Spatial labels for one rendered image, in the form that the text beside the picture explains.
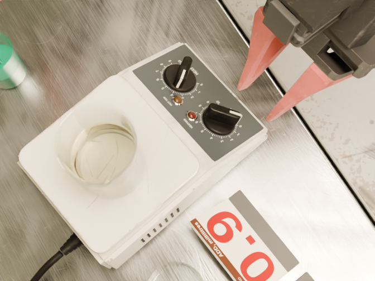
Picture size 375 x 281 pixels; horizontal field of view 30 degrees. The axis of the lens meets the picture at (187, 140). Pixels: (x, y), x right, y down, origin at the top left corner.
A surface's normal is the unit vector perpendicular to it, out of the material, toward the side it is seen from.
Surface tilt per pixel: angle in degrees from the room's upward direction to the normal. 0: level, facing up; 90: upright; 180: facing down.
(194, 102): 30
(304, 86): 62
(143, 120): 0
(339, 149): 0
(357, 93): 0
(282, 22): 76
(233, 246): 40
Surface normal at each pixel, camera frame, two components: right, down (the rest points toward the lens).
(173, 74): 0.33, -0.54
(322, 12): -0.54, 0.22
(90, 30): -0.05, -0.25
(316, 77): -0.70, 0.44
